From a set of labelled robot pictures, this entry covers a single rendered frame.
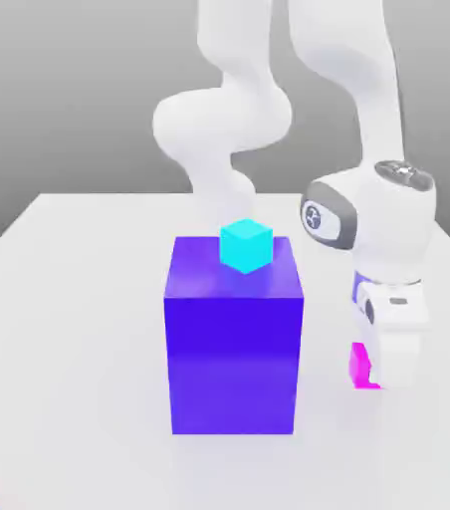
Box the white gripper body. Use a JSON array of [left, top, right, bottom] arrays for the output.
[[376, 281, 428, 341]]

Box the small magenta cube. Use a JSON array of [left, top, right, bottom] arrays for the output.
[[347, 341, 382, 390]]

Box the small cyan cube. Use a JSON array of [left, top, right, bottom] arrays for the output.
[[219, 217, 275, 276]]

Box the large purple box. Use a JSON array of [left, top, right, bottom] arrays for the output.
[[163, 235, 305, 436]]

